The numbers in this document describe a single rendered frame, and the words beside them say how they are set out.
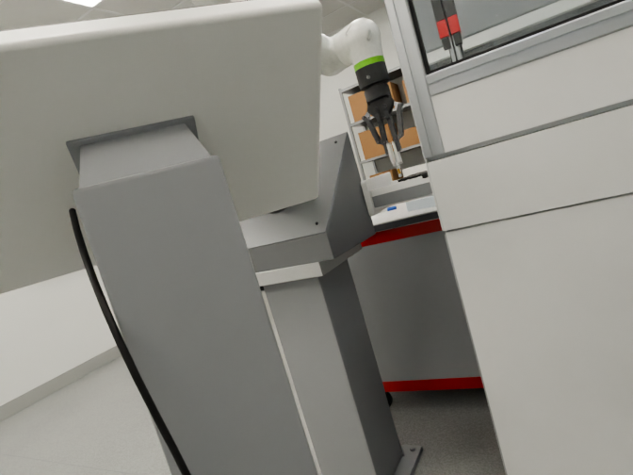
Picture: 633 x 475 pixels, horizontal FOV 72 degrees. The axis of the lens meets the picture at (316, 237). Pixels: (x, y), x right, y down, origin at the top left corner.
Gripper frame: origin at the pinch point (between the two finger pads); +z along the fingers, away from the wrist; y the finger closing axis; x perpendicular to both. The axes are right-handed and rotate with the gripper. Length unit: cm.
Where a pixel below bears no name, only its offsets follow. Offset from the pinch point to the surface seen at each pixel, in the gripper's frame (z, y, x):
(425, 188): 12.5, -7.1, 4.7
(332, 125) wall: -72, 187, -440
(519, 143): 6, -34, 47
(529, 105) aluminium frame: 0, -37, 47
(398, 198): 13.2, 1.1, 4.7
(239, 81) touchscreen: -13, -5, 82
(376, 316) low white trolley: 57, 29, -19
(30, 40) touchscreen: -19, 6, 101
